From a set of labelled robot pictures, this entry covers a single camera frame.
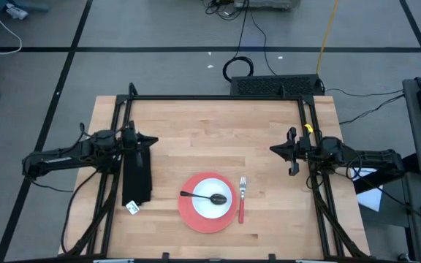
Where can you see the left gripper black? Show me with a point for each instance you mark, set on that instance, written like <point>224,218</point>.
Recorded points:
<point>130,139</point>

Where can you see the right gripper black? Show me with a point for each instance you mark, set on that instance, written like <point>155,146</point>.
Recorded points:
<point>300,149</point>

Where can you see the white bowl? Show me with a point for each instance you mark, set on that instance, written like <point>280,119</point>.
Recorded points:
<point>210,186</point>

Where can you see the dark metal spoon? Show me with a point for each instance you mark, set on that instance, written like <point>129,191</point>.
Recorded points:
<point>218,199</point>

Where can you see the red round plate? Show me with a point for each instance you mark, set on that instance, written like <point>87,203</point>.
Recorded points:
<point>186,215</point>

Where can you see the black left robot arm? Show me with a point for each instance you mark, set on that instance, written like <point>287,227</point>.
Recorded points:
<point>57,160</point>

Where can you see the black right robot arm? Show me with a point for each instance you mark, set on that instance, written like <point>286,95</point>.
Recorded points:
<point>360,157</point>

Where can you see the yellow tape tag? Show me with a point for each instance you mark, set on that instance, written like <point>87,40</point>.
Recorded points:
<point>308,128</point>

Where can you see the black cloth with white tag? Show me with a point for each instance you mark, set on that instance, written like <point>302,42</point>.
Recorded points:
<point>137,193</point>

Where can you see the black computer case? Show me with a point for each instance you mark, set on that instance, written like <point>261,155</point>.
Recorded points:
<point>269,85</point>

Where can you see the white paper sheet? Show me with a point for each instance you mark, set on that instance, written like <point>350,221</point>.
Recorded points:
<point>371,199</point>

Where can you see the black floor beam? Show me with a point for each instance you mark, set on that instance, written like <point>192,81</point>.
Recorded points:
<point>411,162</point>

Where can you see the grey equipment box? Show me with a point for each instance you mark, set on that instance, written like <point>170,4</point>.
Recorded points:
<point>269,3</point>

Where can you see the crumpled white paper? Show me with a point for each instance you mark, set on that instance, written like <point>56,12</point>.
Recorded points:
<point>17,12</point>

